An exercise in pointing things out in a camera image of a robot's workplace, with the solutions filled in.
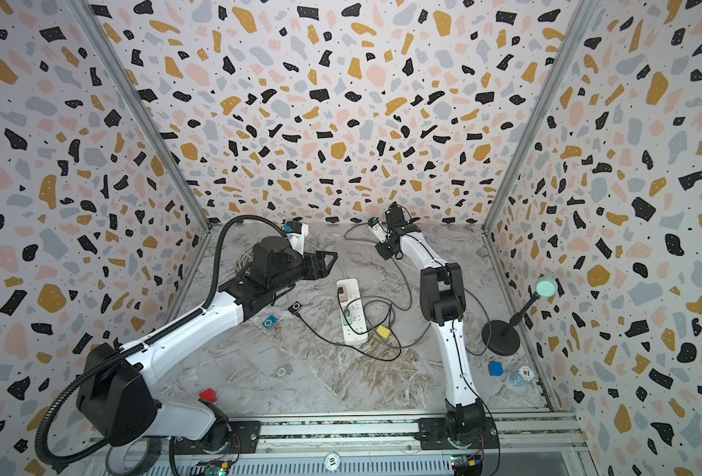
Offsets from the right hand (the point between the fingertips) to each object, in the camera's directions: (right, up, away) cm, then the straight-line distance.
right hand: (390, 245), depth 110 cm
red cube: (-51, -41, -31) cm, 72 cm away
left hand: (-17, -3, -33) cm, 37 cm away
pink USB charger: (-16, -17, -14) cm, 27 cm away
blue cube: (+29, -36, -25) cm, 53 cm away
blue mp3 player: (-39, -24, -18) cm, 49 cm away
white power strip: (-13, -21, -22) cm, 33 cm away
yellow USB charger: (-3, -27, -20) cm, 34 cm away
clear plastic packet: (+34, -36, -31) cm, 58 cm away
